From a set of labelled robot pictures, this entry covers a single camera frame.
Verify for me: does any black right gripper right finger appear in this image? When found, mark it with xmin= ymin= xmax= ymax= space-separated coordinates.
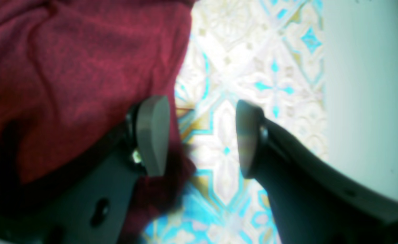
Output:
xmin=235 ymin=99 xmax=398 ymax=244

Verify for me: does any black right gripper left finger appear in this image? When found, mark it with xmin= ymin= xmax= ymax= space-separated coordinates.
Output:
xmin=0 ymin=96 xmax=170 ymax=244

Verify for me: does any maroon long-sleeve t-shirt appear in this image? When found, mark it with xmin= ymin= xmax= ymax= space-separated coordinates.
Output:
xmin=0 ymin=0 xmax=195 ymax=244

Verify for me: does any patterned colourful tablecloth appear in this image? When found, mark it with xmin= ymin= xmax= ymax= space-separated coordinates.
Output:
xmin=141 ymin=0 xmax=328 ymax=244

